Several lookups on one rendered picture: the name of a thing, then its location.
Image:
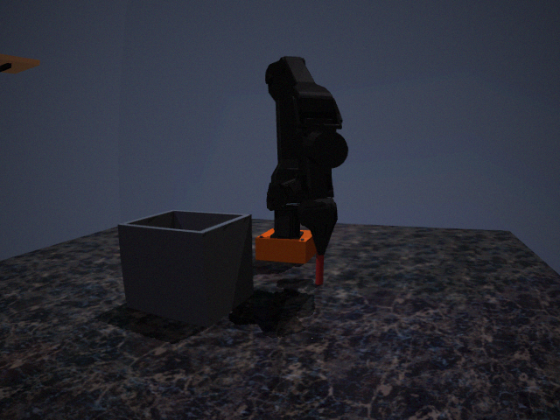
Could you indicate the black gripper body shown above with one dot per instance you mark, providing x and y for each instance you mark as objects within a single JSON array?
[{"x": 317, "y": 186}]

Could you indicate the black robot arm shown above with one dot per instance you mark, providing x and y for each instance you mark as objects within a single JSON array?
[{"x": 304, "y": 134}]

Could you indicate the dark red peg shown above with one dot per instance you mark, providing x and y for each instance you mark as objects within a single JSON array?
[{"x": 319, "y": 268}]

